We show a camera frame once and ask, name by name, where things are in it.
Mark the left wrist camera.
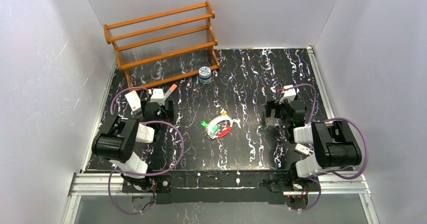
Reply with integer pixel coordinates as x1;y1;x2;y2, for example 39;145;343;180
149;88;165;106

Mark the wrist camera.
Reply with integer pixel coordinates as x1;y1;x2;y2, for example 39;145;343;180
149;88;165;106
279;85;297;104

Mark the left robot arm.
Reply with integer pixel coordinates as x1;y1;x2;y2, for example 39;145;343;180
92;100;174;173

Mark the small blue patterned tin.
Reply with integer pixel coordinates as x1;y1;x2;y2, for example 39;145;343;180
198;66;212;85

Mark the purple cable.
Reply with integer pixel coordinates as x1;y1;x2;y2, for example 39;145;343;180
107;86;185;215
279;83;370;212

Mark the red handled keyring with keys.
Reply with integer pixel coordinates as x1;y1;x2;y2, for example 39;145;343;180
205;109;242;139

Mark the aluminium frame rail front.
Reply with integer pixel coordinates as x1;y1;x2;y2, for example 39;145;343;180
68;171;372;196

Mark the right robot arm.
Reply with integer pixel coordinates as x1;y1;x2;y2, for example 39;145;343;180
265;100;369;187

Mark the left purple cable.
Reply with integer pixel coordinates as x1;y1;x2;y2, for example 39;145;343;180
107;86;185;215

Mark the white card box right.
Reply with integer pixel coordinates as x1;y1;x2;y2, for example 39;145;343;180
294;143;311;156

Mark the orange wooden shelf rack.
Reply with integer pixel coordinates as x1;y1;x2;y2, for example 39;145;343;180
103;1;221;88

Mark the orange capped marker pen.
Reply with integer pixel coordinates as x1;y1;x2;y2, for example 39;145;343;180
164;84;177;101

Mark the green tagged key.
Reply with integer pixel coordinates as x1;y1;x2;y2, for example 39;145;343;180
200;121;209;129

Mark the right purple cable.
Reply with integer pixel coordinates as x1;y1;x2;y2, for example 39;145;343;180
279;83;370;212

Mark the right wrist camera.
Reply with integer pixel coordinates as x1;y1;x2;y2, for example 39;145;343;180
279;85;297;104

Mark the white card box left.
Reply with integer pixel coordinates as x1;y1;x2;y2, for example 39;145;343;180
125;91;141;114

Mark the white card box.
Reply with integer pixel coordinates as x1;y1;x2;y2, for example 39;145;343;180
294;143;311;156
125;91;141;114

